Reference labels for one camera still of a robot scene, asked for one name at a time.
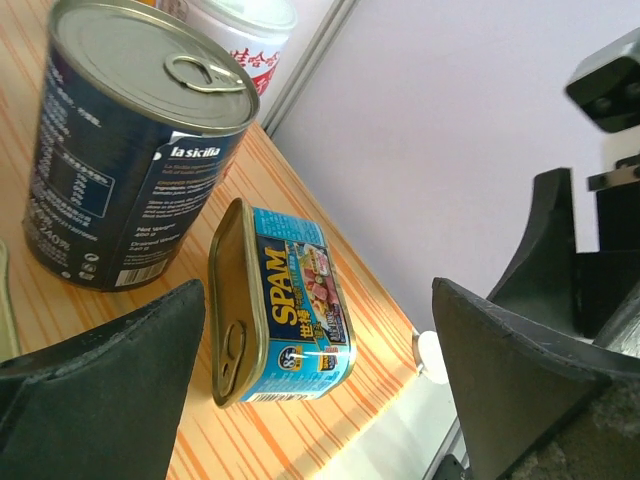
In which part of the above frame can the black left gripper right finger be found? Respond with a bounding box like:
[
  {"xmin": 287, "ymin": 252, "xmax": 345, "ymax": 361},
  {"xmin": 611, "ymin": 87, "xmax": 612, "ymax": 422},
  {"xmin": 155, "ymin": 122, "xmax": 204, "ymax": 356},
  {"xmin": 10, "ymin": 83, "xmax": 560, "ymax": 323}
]
[{"xmin": 432, "ymin": 278, "xmax": 639, "ymax": 479}]

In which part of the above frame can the wooden cabinet box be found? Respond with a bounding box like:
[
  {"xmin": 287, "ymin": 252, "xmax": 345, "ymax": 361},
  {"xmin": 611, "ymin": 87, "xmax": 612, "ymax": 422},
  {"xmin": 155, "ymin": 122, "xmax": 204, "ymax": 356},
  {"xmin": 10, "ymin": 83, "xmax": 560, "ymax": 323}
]
[{"xmin": 1, "ymin": 1, "xmax": 453, "ymax": 479}]

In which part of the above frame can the dark blue round can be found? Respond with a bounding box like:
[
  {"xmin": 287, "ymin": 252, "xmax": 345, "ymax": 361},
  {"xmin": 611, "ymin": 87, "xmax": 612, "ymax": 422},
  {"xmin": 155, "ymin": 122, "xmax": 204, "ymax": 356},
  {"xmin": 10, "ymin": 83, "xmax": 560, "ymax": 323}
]
[{"xmin": 24, "ymin": 1, "xmax": 260, "ymax": 291}]

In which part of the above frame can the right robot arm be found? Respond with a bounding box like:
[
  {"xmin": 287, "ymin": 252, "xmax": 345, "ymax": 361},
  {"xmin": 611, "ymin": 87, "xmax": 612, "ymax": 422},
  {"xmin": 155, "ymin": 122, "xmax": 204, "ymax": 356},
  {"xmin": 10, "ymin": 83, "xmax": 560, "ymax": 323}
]
[{"xmin": 488, "ymin": 30, "xmax": 639, "ymax": 357}]

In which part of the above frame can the gold rectangular tin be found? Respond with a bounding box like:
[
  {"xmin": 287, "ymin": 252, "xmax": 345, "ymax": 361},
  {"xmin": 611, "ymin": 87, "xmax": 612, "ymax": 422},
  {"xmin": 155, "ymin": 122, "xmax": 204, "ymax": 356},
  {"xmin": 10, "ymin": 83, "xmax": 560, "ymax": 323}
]
[{"xmin": 0, "ymin": 242, "xmax": 21, "ymax": 362}]

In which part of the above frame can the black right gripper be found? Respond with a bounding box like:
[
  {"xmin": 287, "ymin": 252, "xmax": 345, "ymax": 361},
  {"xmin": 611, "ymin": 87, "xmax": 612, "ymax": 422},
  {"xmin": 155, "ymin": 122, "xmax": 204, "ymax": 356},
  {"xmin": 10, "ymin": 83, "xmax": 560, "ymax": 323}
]
[{"xmin": 488, "ymin": 155, "xmax": 639, "ymax": 345}]

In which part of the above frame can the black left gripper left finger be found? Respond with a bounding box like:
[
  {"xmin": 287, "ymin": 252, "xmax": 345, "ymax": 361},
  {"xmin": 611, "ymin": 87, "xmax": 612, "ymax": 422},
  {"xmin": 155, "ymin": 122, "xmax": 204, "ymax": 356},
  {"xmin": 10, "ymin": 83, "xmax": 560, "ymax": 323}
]
[{"xmin": 1, "ymin": 280, "xmax": 205, "ymax": 479}]

